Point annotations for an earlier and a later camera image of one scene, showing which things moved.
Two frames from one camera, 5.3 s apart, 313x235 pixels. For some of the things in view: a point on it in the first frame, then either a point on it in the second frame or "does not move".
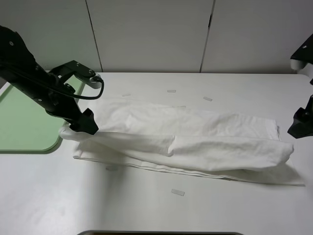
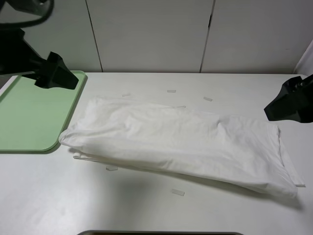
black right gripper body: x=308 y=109 -> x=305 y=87
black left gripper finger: x=86 y=123 -> x=55 y=75
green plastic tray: x=25 y=125 does not move
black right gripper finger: x=302 y=125 -> x=295 y=103
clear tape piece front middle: x=180 y=193 does not move
